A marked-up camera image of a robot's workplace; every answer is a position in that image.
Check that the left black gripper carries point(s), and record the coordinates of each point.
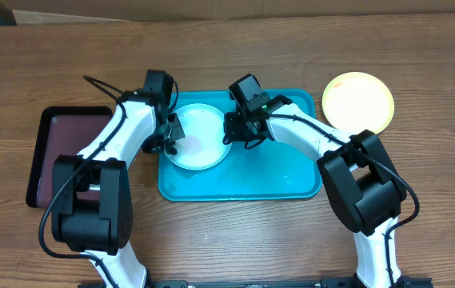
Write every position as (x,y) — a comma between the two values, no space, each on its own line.
(149,146)

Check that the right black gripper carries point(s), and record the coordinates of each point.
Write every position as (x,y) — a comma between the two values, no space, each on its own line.
(234,135)

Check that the light blue plate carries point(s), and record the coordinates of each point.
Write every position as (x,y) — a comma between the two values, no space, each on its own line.
(202,147)

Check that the yellow-green plate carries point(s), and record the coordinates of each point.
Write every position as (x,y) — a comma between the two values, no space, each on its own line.
(357,101)

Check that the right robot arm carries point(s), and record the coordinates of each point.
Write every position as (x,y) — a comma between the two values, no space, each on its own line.
(362,184)

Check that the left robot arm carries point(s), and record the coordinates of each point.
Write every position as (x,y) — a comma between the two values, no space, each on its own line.
(91,214)

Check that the teal plastic serving tray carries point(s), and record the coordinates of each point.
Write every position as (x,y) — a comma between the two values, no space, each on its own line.
(270,171)

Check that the black tray with brown water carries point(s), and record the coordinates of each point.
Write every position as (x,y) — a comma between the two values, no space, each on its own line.
(62,130)

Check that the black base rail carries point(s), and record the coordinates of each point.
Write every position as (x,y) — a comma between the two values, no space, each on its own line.
(336,282)

